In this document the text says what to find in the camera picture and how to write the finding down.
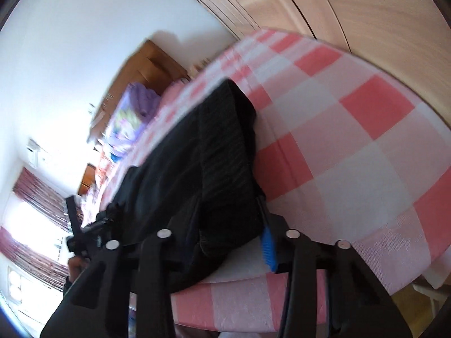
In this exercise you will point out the white air conditioner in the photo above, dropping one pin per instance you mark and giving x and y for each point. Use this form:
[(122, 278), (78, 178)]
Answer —
[(36, 154)]

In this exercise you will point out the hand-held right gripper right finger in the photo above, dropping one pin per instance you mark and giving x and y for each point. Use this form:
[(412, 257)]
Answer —
[(268, 250)]

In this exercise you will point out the light wooden wardrobe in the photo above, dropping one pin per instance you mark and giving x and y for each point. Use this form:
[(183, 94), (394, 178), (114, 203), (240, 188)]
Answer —
[(370, 7)]

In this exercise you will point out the person's left hand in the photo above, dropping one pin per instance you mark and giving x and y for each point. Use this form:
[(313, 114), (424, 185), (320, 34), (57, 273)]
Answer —
[(76, 269)]

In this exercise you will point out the bed with pink checked sheet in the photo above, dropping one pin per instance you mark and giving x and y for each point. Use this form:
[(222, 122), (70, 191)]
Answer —
[(352, 148)]

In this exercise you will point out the pink floral pillow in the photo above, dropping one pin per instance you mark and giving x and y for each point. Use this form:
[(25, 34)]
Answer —
[(105, 167)]

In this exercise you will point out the wooden nightstand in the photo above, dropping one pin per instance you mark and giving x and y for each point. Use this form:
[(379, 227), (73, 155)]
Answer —
[(87, 181)]

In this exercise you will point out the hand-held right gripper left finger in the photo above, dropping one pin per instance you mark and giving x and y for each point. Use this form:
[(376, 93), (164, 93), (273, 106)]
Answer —
[(156, 253)]

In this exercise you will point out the black pants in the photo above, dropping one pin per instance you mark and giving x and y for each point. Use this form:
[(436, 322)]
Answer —
[(197, 169)]

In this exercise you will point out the wooden headboard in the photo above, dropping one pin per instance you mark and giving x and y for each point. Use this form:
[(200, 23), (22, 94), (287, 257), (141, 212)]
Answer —
[(141, 70)]

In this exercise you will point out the purple anime pillow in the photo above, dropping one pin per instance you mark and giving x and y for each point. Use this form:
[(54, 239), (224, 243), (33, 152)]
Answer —
[(130, 119)]

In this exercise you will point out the dark red curtain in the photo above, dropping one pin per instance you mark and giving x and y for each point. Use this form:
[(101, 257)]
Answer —
[(38, 200)]

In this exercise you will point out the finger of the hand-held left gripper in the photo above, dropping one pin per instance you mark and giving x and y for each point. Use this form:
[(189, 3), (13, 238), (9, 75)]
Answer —
[(102, 222), (72, 214)]

